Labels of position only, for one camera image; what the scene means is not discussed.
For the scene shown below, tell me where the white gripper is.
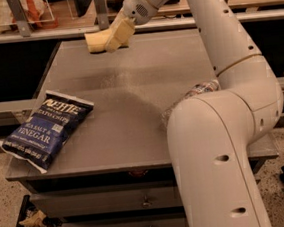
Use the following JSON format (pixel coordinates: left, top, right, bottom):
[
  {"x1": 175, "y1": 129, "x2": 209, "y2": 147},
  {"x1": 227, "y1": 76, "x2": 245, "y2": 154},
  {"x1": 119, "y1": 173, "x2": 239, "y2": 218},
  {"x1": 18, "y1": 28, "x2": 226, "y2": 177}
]
[{"x1": 105, "y1": 0, "x2": 157, "y2": 52}]

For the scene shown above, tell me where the yellow sponge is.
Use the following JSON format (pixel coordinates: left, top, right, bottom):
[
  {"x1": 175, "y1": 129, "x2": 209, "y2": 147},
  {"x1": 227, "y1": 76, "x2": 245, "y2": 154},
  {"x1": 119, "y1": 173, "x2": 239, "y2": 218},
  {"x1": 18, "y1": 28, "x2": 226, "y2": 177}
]
[{"x1": 84, "y1": 29, "x2": 128, "y2": 54}]

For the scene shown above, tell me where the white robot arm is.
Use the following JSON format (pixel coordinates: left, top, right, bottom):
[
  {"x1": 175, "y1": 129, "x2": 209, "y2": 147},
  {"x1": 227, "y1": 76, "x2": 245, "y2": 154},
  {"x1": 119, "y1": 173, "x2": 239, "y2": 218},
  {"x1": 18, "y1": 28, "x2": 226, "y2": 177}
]
[{"x1": 120, "y1": 0, "x2": 284, "y2": 227}]

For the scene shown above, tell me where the blue kettle chip bag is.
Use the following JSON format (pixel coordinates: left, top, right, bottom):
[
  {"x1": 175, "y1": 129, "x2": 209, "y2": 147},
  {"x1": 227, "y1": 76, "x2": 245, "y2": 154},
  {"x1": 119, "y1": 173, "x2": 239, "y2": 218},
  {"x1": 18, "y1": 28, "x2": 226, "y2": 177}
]
[{"x1": 0, "y1": 90, "x2": 94, "y2": 173}]

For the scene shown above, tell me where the clear plastic water bottle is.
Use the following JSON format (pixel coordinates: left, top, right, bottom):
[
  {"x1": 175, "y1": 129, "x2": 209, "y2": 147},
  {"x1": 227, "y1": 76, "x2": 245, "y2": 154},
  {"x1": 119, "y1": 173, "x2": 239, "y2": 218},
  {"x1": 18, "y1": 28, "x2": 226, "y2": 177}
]
[{"x1": 160, "y1": 79, "x2": 220, "y2": 128}]

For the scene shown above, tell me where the clear plastic bin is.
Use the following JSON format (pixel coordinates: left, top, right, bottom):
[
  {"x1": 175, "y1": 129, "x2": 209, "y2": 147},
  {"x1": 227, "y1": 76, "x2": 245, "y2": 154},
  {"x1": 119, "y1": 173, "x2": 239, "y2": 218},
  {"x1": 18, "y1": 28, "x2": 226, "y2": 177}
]
[{"x1": 0, "y1": 0, "x2": 57, "y2": 34}]

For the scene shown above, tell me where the grey drawer cabinet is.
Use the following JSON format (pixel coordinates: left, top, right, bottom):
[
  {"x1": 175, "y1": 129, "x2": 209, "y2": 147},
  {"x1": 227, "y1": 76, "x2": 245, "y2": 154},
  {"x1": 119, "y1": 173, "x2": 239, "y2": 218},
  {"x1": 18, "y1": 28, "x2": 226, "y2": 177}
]
[{"x1": 0, "y1": 21, "x2": 284, "y2": 227}]

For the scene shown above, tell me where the grey shelf rail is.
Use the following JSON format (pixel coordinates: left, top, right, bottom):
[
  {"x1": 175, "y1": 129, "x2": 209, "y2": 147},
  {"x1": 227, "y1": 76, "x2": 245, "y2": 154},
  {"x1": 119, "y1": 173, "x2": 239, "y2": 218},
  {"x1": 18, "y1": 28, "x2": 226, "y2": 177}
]
[{"x1": 0, "y1": 9, "x2": 284, "y2": 44}]

